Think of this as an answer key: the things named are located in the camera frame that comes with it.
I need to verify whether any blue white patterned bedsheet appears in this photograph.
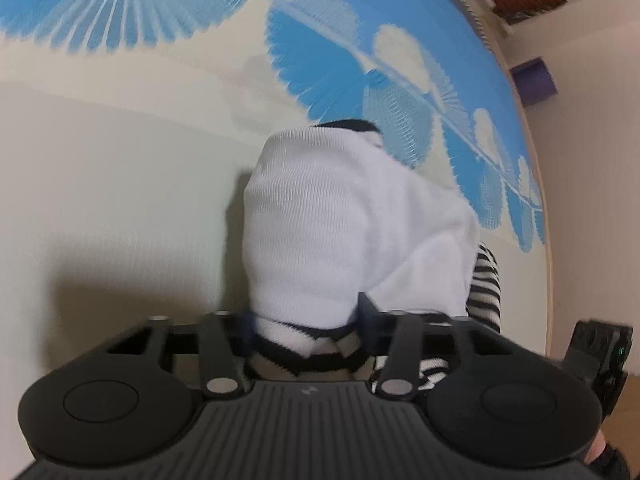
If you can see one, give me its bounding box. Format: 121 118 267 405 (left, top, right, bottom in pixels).
0 0 554 386

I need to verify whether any purple box by wall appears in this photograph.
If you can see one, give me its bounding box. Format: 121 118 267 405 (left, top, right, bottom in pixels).
511 58 558 107

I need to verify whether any black white striped garment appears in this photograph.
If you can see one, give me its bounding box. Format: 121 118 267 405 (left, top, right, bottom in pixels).
242 119 501 382

